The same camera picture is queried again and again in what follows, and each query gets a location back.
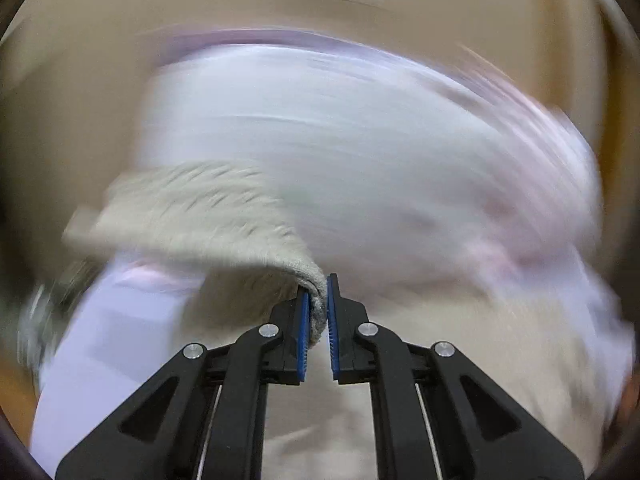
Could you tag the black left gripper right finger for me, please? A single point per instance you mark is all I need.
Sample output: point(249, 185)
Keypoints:
point(436, 415)

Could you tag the white pink floral duvet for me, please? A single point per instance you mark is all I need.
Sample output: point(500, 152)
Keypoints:
point(400, 159)

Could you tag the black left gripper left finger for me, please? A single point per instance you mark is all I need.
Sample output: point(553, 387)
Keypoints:
point(201, 415)

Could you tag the cream cable-knit sweater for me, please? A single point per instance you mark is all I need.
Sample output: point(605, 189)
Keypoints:
point(550, 333)

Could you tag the lavender bed sheet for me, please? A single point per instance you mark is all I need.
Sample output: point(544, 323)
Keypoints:
point(124, 329)

